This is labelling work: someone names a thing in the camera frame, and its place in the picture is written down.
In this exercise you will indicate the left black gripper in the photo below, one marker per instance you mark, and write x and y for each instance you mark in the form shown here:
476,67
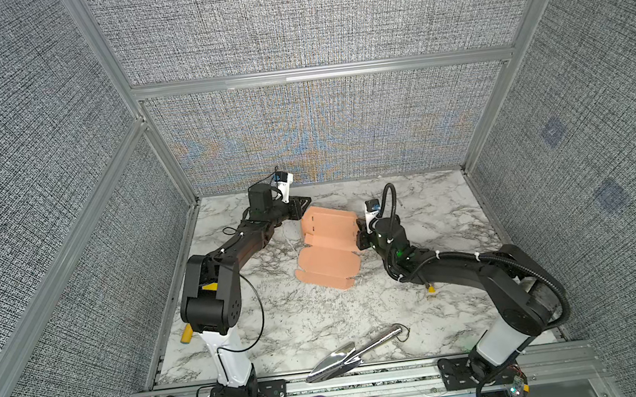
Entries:
294,203

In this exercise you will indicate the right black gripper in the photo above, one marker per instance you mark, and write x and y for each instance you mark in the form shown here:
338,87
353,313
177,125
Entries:
362,234

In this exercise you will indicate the pink paper box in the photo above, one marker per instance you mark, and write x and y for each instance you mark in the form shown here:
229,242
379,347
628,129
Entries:
329,257

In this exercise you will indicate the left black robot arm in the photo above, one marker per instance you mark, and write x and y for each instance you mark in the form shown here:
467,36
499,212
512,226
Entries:
212,298

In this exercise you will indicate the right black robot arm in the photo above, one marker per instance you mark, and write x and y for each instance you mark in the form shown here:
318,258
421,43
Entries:
528,299

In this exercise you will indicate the small brown yellow figurine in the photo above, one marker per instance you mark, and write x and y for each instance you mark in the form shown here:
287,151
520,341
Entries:
430,288

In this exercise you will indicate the metal garden trowel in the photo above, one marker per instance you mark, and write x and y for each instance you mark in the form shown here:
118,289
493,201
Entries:
350,356

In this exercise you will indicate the yellow handled tool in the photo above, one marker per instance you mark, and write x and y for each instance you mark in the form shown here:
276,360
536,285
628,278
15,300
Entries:
187,334

